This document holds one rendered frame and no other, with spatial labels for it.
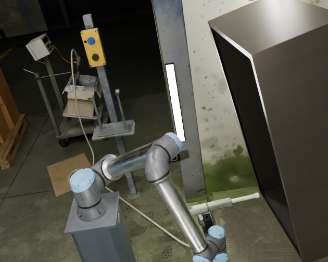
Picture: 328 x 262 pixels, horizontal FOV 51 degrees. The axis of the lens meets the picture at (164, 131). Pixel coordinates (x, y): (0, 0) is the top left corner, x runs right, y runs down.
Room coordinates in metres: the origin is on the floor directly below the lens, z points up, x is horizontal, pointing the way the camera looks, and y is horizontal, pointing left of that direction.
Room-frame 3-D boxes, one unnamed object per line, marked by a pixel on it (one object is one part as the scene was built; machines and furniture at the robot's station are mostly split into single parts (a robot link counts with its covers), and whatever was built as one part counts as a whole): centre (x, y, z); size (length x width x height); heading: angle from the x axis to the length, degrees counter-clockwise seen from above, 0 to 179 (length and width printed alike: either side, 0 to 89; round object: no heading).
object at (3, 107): (4.38, 2.12, 0.33); 0.38 x 0.29 x 0.36; 5
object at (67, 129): (3.89, 1.02, 0.64); 0.73 x 0.50 x 1.27; 89
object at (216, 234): (1.29, -0.17, 0.59); 0.12 x 0.09 x 0.12; 141
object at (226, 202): (1.61, -0.27, 0.46); 0.49 x 0.05 x 0.23; 93
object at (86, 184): (1.66, 0.51, 0.83); 0.17 x 0.15 x 0.18; 141
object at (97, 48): (2.47, 0.38, 1.42); 0.12 x 0.06 x 0.26; 87
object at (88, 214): (1.65, 0.52, 0.69); 0.19 x 0.19 x 0.10
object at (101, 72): (2.53, 0.38, 0.82); 0.06 x 0.06 x 1.64; 87
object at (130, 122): (2.39, 0.38, 0.78); 0.31 x 0.23 x 0.01; 87
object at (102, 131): (2.37, 0.38, 0.95); 0.26 x 0.15 x 0.32; 87
